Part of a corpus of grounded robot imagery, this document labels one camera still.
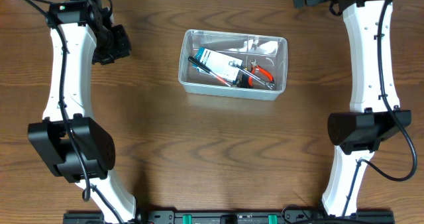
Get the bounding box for black yellow screwdriver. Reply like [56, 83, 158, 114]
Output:
[240, 62, 252, 89]

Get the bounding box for white blue cardboard box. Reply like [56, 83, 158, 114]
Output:
[193, 48, 243, 82]

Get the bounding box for clear plastic container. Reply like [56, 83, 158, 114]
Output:
[178, 29, 288, 101]

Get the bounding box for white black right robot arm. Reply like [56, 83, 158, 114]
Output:
[293, 0, 417, 222]

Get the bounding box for silver wrench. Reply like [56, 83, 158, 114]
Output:
[229, 60, 275, 90]

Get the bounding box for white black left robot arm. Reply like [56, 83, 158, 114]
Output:
[28, 0, 137, 223]

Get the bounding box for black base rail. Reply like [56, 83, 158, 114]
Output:
[62, 209, 395, 224]

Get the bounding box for red handled pliers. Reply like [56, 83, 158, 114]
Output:
[248, 60, 275, 89]

